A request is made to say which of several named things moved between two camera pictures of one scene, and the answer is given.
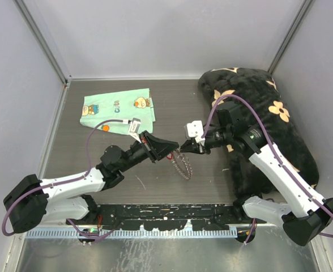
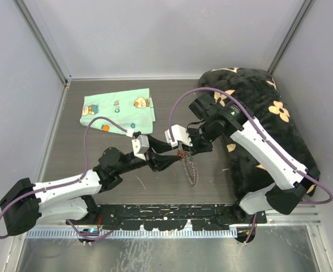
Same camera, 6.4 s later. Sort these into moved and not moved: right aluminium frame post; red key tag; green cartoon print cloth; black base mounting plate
Moved: red key tag
Not moved: green cartoon print cloth; black base mounting plate; right aluminium frame post
